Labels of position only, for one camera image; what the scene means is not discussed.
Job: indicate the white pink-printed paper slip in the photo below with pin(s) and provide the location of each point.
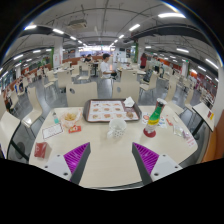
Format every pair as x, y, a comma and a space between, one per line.
190, 139

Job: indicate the group of beige chairs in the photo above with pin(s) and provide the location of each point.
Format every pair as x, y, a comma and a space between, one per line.
81, 94

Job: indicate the ceiling air conditioner unit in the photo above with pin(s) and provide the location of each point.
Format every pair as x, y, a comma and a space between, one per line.
77, 23

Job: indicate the crumpled white napkin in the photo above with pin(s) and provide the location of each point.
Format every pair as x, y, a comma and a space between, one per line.
129, 102

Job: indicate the dark brown food tray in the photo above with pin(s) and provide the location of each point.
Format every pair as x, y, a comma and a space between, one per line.
85, 111

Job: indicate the group of ceiling lights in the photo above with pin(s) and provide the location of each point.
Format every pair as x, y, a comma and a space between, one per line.
171, 15

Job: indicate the white printed card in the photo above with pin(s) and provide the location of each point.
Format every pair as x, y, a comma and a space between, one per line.
52, 131

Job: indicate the white neighbouring table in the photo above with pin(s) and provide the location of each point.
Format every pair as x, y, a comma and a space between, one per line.
204, 113
8, 130

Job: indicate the small clear sanitizer bottle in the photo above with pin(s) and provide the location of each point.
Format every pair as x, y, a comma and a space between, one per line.
55, 118

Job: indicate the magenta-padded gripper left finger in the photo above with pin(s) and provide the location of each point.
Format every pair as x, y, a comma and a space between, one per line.
78, 156

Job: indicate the fried food piece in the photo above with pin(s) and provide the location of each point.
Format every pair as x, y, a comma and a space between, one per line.
130, 115

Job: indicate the clear plastic packet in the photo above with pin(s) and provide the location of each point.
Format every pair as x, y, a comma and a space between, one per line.
178, 130

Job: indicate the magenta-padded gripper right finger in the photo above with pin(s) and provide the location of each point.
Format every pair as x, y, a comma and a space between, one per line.
146, 156

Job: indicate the green drink bottle black cap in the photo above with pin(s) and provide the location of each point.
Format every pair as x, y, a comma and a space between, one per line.
154, 118

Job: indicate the clear food bag with fries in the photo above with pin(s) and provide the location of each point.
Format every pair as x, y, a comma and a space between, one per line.
70, 117

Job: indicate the red paper pouch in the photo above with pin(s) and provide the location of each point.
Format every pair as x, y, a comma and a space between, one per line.
41, 150

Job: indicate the colourful sticker sheet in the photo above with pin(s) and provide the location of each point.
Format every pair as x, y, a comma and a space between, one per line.
145, 117

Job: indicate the person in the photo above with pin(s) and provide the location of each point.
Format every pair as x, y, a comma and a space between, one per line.
88, 59
105, 68
143, 61

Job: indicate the white dotted mug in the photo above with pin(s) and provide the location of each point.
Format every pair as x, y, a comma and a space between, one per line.
117, 128

